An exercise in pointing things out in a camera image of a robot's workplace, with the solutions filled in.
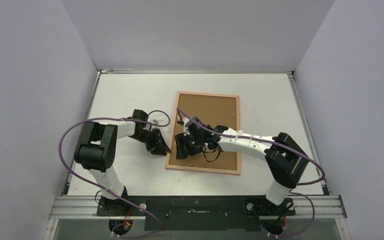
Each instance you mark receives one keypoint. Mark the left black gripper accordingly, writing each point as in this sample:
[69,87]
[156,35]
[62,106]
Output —
[161,148]

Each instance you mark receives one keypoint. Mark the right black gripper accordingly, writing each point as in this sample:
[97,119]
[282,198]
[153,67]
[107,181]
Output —
[189,141]

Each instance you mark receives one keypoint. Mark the brown cardboard backing board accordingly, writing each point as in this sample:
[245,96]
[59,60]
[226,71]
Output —
[212,112]

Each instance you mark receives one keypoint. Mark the pink wooden picture frame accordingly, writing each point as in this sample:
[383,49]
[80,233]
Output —
[235,132]

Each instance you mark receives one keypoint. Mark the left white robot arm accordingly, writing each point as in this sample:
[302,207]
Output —
[96,152]

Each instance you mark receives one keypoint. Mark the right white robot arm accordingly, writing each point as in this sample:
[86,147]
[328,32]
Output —
[285,159]

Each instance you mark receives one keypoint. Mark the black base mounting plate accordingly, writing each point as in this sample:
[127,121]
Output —
[205,213]

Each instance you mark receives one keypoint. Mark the aluminium rail front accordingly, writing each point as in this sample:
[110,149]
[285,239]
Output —
[314,217]

